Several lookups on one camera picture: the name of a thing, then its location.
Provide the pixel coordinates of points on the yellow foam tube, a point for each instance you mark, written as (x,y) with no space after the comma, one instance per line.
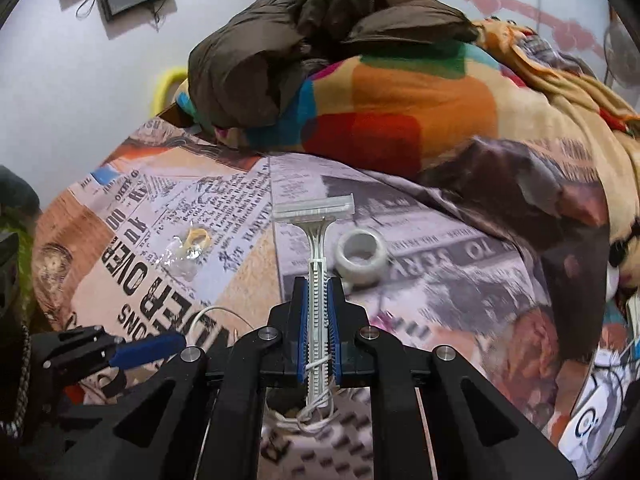
(165,88)

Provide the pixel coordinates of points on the colourful checkered blanket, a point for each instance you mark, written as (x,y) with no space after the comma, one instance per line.
(389,112)

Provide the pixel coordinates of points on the beige yellow blanket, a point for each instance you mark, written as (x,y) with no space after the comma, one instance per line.
(567,104)

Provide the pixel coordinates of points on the white tape roll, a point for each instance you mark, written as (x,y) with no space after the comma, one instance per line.
(361,257)

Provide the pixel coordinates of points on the clear bag with yellow ring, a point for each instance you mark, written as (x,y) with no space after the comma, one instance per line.
(184,253)

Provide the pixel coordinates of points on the green leaf gift bag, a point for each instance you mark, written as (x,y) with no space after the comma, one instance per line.
(17,295)

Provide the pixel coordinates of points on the newspaper print duvet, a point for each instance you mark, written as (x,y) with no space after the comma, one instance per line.
(496,280)

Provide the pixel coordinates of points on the brown puffer jacket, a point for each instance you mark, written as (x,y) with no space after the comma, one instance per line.
(246,73)

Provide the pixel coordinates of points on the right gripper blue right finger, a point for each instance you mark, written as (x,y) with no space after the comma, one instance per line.
(333,293)

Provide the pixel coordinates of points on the white standing fan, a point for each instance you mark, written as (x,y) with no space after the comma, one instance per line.
(621,61)

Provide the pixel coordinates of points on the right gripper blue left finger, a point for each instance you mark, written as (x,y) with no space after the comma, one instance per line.
(301,295)

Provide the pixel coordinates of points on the white disposable razor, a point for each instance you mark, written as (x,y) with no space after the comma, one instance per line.
(314,217)

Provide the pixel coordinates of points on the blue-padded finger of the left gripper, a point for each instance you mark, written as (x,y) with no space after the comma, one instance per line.
(147,350)

